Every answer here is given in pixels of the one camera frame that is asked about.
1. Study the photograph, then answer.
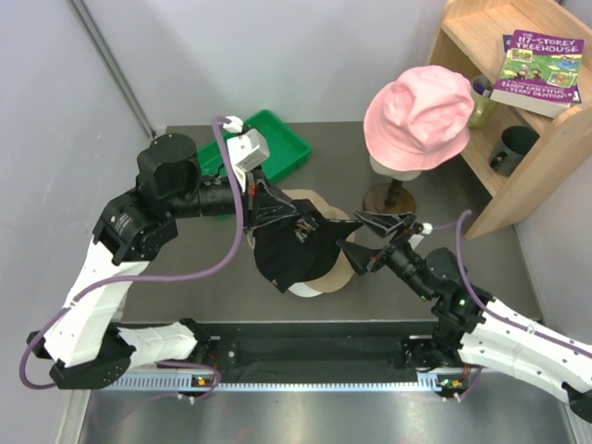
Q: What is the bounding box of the dark green mug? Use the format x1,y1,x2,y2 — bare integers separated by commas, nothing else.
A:
489,126,539,177

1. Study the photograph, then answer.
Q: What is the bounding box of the light green cup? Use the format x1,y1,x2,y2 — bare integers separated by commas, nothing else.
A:
468,75,498,129

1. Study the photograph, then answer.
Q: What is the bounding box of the pink bucket hat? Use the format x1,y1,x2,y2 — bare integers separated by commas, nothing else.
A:
363,65,475,172

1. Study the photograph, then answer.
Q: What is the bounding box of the green plastic tray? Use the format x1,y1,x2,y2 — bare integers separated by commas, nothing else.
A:
196,108,313,221

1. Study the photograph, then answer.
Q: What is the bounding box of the purple treehouse book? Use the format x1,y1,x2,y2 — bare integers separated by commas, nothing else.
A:
491,30,585,118

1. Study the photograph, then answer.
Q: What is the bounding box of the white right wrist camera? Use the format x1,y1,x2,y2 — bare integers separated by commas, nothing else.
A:
408,222,434,250

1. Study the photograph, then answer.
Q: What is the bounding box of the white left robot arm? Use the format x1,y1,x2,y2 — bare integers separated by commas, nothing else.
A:
27,129,296,390

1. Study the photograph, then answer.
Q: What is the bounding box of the black cap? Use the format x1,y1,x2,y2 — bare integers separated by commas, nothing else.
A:
253,199,364,293

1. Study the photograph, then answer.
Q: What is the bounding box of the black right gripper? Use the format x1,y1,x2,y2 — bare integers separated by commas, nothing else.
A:
336,212,433,301

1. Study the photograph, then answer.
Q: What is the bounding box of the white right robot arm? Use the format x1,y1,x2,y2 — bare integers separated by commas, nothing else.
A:
338,211,591,422

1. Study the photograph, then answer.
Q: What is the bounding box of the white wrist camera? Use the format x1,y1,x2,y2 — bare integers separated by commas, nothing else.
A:
408,222,434,250
222,116,270,190

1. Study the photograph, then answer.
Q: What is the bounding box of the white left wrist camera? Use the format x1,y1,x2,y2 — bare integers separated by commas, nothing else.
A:
222,116,270,190

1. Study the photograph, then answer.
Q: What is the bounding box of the white baseball cap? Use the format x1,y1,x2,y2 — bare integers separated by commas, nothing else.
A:
288,282,322,298

